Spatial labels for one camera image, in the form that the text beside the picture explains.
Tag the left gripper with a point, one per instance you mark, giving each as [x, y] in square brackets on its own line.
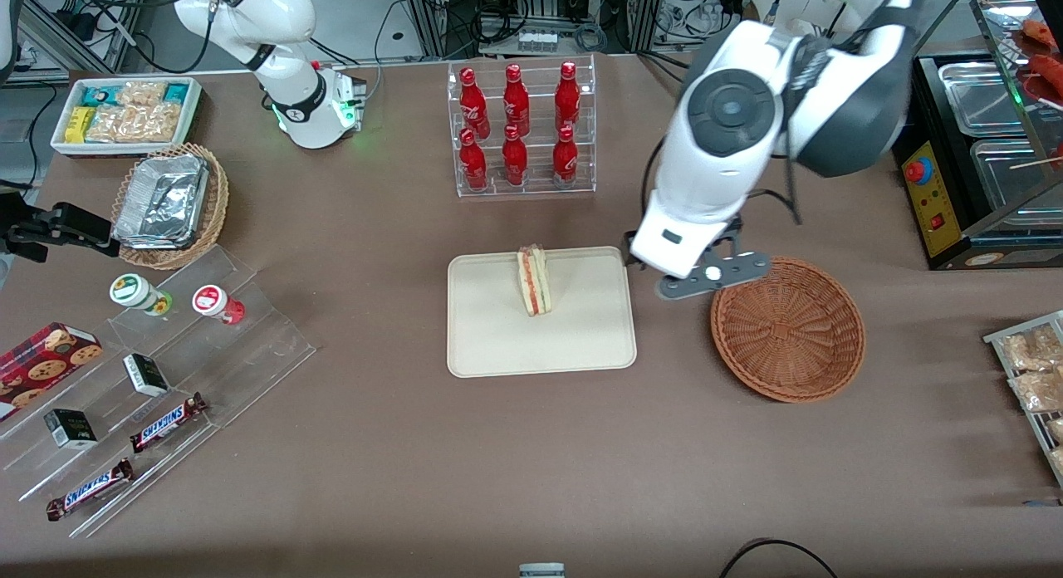
[627, 239]

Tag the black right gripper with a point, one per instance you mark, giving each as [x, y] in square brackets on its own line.
[65, 225]

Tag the triangle sandwich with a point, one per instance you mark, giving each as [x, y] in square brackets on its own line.
[534, 283]

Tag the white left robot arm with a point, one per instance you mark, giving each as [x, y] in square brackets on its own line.
[731, 105]

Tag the cream plastic tray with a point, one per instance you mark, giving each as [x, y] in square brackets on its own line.
[581, 329]

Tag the brown wicker basket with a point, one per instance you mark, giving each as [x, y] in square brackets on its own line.
[789, 337]

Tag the light wicker basket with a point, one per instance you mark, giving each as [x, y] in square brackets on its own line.
[214, 204]

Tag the green sunflower yogurt cup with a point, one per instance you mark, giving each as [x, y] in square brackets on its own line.
[131, 290]

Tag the yellow snack packet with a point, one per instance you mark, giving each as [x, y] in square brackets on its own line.
[80, 124]

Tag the silver foil container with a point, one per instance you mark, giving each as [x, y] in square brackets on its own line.
[162, 200]

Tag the clear cracker bag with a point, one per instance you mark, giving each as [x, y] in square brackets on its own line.
[112, 124]
[159, 121]
[141, 93]

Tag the red plaid cookie box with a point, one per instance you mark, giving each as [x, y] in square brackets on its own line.
[41, 362]

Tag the red cola bottle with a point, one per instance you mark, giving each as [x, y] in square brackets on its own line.
[567, 98]
[565, 161]
[516, 103]
[515, 161]
[473, 164]
[474, 105]

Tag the teal snack packet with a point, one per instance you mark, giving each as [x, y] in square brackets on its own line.
[101, 95]
[176, 93]

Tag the clear acrylic bottle rack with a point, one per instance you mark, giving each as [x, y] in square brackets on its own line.
[536, 192]

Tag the small black carton box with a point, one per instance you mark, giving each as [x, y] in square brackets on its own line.
[71, 428]
[145, 374]

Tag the red strawberry yogurt cup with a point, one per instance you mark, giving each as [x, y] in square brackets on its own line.
[212, 301]

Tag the white plastic snack bin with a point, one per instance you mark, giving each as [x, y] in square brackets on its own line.
[193, 117]

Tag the clear acrylic stepped stand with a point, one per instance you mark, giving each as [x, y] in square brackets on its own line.
[208, 370]

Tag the Snickers chocolate bar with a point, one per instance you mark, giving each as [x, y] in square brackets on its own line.
[168, 422]
[90, 489]

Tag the red emergency stop button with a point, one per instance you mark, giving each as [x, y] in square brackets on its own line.
[918, 171]

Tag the white power strip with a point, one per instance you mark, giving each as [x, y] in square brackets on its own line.
[537, 41]

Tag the black food warmer cabinet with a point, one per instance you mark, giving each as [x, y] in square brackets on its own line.
[923, 105]

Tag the steel food pan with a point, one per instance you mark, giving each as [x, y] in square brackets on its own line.
[1013, 175]
[980, 96]

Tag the small grey device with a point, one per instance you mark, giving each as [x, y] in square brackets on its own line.
[541, 570]

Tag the clear fried snack bag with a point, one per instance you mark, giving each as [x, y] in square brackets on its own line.
[1030, 350]
[1056, 428]
[1038, 391]
[1057, 462]

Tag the wooden skewer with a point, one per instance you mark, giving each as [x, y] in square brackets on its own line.
[1038, 162]

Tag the red sausage on skewer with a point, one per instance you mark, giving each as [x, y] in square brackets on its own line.
[1048, 75]
[1040, 33]

